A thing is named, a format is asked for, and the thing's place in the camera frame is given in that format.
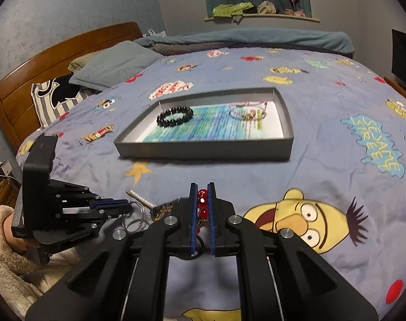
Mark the white pearl bar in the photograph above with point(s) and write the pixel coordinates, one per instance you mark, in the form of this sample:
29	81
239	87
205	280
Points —
141	199

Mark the green cloth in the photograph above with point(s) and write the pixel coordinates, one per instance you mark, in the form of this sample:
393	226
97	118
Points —
229	9

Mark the wooden headboard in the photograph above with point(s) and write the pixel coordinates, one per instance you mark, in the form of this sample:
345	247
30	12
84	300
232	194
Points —
29	73

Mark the pink cloth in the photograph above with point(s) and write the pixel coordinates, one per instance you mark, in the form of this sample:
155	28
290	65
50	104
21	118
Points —
295	12

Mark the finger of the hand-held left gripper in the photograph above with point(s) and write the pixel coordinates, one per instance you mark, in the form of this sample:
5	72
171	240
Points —
116	210
112	202

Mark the beige crumpled cloth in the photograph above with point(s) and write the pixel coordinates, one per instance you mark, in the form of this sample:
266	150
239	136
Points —
266	7

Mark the grey blanket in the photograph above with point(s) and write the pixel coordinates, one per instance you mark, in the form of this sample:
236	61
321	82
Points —
182	47

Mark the wooden window sill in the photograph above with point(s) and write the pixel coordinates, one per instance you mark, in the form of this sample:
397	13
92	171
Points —
263	16

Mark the silver bangle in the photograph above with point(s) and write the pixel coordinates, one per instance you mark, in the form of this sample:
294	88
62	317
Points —
133	233
142	212

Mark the black monitor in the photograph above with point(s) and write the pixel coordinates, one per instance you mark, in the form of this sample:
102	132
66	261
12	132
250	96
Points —
403	60

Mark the blue-grey pillow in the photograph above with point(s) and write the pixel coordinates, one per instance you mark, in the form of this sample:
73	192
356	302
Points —
116	63

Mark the wooden monitor stand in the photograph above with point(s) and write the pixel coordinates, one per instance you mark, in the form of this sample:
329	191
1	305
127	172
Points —
398	88

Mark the beige pillow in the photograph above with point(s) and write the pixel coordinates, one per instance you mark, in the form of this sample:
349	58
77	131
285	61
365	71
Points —
77	63

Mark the wooden nightstand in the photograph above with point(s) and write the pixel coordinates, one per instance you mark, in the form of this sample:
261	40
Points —
7	190

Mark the grey cardboard tray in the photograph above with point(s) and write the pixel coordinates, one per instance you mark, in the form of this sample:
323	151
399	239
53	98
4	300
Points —
203	150

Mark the folded blue duvet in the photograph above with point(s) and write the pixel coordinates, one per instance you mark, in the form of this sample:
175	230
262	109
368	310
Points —
256	38

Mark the printed paper sheet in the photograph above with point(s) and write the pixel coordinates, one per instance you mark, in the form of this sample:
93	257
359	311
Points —
216	123

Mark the person's left forearm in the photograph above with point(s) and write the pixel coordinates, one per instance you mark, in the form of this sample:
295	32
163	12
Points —
8	267

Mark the white cloth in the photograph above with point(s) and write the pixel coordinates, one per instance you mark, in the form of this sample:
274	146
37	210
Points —
156	32

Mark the printed cartoon blanket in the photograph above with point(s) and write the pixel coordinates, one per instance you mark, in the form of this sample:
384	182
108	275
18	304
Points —
323	160

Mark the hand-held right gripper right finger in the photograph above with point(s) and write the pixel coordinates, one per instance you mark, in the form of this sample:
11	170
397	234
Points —
212	214

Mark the striped cushion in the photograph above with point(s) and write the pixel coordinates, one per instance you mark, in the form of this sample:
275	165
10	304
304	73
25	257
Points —
45	107

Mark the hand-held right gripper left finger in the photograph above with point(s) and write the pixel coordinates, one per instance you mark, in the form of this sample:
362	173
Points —
192	207

